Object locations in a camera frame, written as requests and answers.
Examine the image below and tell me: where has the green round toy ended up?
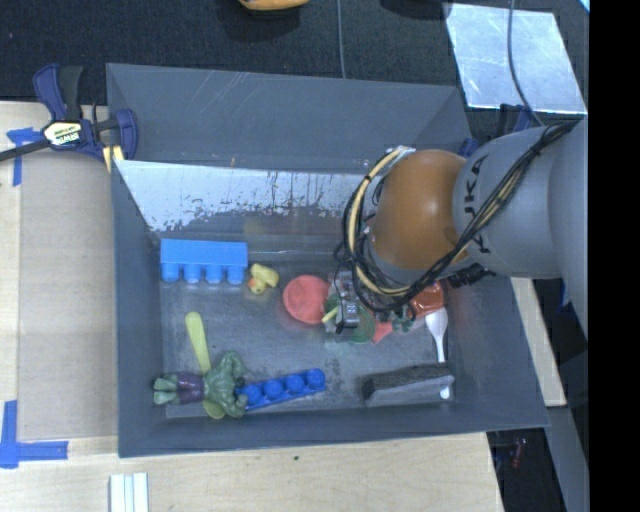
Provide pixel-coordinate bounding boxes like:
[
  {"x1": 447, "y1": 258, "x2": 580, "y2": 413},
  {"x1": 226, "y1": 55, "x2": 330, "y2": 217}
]
[{"x1": 323, "y1": 293, "x2": 377, "y2": 346}]

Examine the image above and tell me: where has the red-orange round disc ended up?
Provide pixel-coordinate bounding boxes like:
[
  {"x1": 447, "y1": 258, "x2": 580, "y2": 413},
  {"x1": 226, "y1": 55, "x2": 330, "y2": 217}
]
[{"x1": 281, "y1": 275, "x2": 332, "y2": 327}]

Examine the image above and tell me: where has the orange-red toy piece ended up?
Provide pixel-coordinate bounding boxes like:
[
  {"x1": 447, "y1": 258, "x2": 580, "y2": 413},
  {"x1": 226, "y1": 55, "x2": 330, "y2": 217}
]
[{"x1": 372, "y1": 280, "x2": 447, "y2": 345}]

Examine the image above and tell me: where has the white plastic spoon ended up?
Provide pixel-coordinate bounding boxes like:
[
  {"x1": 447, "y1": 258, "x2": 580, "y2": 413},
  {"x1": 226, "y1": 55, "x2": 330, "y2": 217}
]
[{"x1": 423, "y1": 305, "x2": 452, "y2": 401}]

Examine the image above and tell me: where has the black and grey sponge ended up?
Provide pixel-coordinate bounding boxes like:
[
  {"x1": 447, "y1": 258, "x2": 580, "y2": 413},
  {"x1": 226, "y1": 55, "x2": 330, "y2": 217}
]
[{"x1": 360, "y1": 362, "x2": 457, "y2": 402}]

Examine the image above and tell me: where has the yellow rubber duck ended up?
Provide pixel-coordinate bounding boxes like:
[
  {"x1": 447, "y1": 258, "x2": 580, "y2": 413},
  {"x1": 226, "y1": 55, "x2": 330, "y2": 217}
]
[{"x1": 246, "y1": 262, "x2": 281, "y2": 297}]

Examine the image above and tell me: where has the narrow blue toy brick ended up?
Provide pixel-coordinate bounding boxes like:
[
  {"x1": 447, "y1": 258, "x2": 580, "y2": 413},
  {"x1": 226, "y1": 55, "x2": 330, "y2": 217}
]
[{"x1": 233, "y1": 367, "x2": 328, "y2": 413}]

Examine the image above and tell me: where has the green toy figure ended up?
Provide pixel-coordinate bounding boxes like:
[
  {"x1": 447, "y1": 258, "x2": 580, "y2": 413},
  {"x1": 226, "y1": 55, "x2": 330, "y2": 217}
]
[{"x1": 151, "y1": 350, "x2": 250, "y2": 420}]

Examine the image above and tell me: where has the large blue toy brick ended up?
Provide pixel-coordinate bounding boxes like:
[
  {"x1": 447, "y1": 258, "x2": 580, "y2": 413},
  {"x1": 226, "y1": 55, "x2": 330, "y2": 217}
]
[{"x1": 159, "y1": 238, "x2": 250, "y2": 287}]

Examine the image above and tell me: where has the grey metal bin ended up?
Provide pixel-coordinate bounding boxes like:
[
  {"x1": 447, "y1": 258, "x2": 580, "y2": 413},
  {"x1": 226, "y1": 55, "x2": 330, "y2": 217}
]
[{"x1": 104, "y1": 62, "x2": 552, "y2": 459}]

